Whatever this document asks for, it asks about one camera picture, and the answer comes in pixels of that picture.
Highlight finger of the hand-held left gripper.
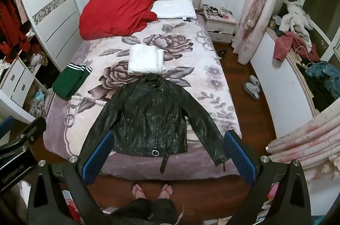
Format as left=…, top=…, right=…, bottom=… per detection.
left=0, top=116, right=16, bottom=139
left=0, top=117, right=47, bottom=155

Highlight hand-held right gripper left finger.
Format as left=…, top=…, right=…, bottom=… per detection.
left=27, top=130, right=115, bottom=225

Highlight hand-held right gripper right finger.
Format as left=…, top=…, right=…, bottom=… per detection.
left=224, top=130, right=312, bottom=225

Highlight black leather jacket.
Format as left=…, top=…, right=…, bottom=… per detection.
left=80, top=74, right=230, bottom=174

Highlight hanging red clothes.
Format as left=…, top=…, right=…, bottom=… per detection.
left=0, top=0, right=33, bottom=61

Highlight white drawer unit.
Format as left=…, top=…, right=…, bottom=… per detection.
left=0, top=58, right=37, bottom=122

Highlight person's left foot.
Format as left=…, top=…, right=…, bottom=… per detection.
left=132, top=183, right=148, bottom=200

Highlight person's foot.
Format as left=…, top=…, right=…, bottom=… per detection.
left=158, top=183, right=174, bottom=200
left=132, top=183, right=148, bottom=200

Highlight white fleece strip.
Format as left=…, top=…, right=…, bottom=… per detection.
left=71, top=96, right=108, bottom=105

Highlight green garment with white stripes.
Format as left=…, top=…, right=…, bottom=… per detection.
left=52, top=63, right=93, bottom=101

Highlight loose pink floral curtain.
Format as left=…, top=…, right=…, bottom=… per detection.
left=267, top=103, right=340, bottom=170

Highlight grey slipper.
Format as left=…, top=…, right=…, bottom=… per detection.
left=244, top=82, right=260, bottom=100
left=248, top=75, right=261, bottom=87

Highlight person's legs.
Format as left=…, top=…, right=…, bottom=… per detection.
left=109, top=198, right=184, bottom=225

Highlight person's right foot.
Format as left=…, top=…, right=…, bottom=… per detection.
left=158, top=183, right=174, bottom=200

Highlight floral plush blanket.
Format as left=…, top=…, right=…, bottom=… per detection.
left=44, top=14, right=242, bottom=177

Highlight dark garment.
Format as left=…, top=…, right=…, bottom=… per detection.
left=303, top=68, right=336, bottom=112

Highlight folded white fleece blanket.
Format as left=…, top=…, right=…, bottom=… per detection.
left=127, top=45, right=168, bottom=76

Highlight teal garment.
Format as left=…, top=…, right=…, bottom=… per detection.
left=305, top=62, right=340, bottom=93

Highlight dusty red garment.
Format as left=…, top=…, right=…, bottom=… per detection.
left=273, top=31, right=320, bottom=63

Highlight white wardrobe sliding door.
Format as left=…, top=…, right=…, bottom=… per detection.
left=16, top=0, right=81, bottom=61

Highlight white nightstand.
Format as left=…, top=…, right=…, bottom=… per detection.
left=204, top=14, right=238, bottom=44

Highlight tied pink floral curtain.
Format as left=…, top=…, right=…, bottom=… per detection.
left=233, top=0, right=282, bottom=65

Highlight red duvet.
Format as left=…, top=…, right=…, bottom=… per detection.
left=79, top=0, right=159, bottom=40

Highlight pile of small nightstand items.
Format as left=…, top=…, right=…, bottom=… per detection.
left=197, top=4, right=237, bottom=23

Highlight white plush garment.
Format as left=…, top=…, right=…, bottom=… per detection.
left=280, top=1, right=314, bottom=48

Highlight white pillow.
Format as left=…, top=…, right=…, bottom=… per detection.
left=150, top=0, right=198, bottom=21

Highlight white cable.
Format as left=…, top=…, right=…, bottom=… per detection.
left=291, top=45, right=314, bottom=67

